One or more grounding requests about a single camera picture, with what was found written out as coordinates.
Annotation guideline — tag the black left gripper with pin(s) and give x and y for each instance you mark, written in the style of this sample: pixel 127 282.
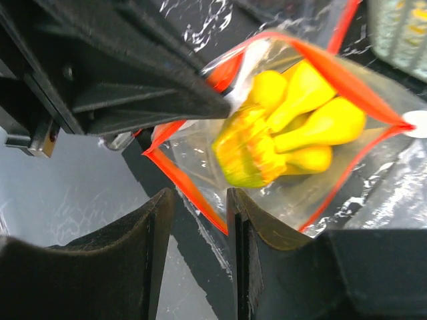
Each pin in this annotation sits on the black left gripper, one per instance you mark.
pixel 28 125

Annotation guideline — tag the yellow bananas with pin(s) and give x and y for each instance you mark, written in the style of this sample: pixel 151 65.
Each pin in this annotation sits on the yellow bananas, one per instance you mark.
pixel 288 125

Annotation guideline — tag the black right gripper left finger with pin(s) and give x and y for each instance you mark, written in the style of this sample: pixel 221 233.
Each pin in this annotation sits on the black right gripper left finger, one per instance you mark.
pixel 114 272

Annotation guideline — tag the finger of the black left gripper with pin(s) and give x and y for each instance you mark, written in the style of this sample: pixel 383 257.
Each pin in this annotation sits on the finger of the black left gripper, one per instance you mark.
pixel 106 67

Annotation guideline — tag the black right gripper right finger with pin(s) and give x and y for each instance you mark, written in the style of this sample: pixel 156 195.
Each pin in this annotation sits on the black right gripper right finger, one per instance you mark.
pixel 280 273

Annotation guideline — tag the teal plastic basket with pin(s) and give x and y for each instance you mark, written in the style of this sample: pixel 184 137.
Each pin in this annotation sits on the teal plastic basket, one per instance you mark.
pixel 398 34

